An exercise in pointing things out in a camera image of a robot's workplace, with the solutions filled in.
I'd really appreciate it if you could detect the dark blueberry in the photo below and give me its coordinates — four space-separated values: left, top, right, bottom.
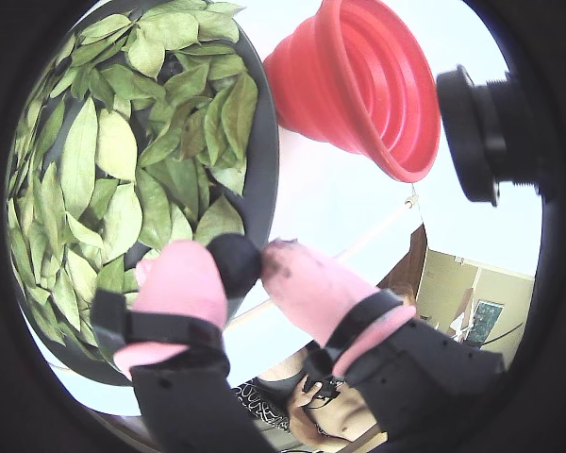
206 233 265 298
162 55 186 82

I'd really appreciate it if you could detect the red collapsible silicone cup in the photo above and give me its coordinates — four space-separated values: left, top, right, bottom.
262 0 441 184

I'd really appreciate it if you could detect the black white patterned cushion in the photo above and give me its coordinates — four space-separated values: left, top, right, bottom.
233 380 294 431

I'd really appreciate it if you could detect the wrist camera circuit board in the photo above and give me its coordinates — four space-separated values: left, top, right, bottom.
435 64 547 208

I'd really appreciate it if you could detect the pink-tipped gripper finger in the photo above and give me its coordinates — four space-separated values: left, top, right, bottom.
92 239 271 453
262 238 507 447

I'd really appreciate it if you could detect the green framed board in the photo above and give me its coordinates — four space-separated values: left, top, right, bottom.
466 299 505 344

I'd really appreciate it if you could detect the dark grey round bowl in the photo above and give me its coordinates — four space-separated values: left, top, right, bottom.
4 0 283 387

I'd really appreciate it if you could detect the seated person with bare legs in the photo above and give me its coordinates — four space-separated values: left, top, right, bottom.
257 340 391 449

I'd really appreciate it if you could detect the pile of green leaves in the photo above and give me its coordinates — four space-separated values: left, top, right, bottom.
7 0 259 362

